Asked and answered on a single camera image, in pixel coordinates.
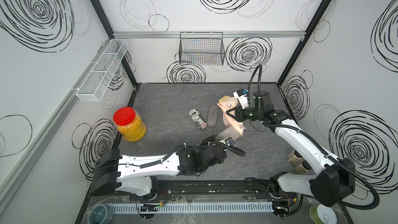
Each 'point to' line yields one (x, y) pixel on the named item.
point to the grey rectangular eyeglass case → (229, 131)
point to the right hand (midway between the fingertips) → (228, 113)
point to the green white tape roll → (322, 214)
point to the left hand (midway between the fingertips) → (220, 142)
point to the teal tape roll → (100, 214)
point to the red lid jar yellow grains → (129, 124)
